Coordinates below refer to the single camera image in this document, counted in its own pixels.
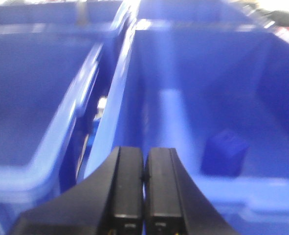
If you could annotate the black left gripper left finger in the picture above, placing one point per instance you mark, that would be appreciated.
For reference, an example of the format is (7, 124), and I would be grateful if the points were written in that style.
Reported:
(108, 202)

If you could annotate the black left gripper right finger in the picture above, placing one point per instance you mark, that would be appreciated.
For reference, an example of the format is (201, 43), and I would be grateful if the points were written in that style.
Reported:
(174, 205)

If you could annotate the blue bottle-shaped plastic part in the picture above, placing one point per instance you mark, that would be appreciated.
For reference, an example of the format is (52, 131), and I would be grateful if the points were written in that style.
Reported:
(224, 154)

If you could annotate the large blue target bin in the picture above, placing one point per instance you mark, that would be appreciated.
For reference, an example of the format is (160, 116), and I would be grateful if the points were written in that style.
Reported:
(177, 84)

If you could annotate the blue neighbour bin left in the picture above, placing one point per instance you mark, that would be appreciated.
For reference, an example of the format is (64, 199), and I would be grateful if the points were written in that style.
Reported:
(50, 85)

